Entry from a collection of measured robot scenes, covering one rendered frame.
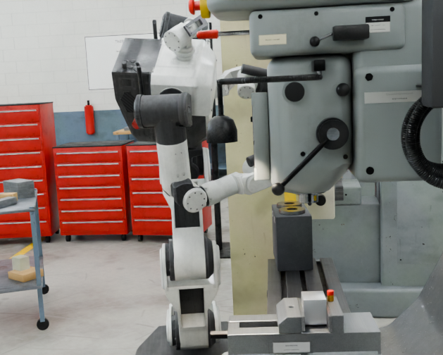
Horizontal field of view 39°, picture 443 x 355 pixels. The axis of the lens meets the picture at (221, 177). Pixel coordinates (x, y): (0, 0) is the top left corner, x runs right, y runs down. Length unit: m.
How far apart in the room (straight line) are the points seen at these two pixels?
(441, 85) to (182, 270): 1.17
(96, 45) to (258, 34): 9.59
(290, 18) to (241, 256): 2.14
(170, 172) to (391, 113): 0.70
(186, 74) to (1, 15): 9.74
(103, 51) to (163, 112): 9.16
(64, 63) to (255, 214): 8.12
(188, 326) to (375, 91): 1.19
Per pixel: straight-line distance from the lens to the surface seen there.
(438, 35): 1.17
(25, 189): 4.61
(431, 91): 1.17
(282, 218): 2.06
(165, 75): 1.86
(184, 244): 2.05
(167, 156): 1.79
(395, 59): 1.41
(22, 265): 4.51
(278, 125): 1.42
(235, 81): 1.32
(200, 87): 1.85
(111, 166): 6.34
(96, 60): 10.91
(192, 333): 2.28
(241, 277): 3.39
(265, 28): 1.38
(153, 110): 1.75
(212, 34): 1.60
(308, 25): 1.39
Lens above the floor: 1.58
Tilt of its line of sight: 9 degrees down
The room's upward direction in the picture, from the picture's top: 3 degrees counter-clockwise
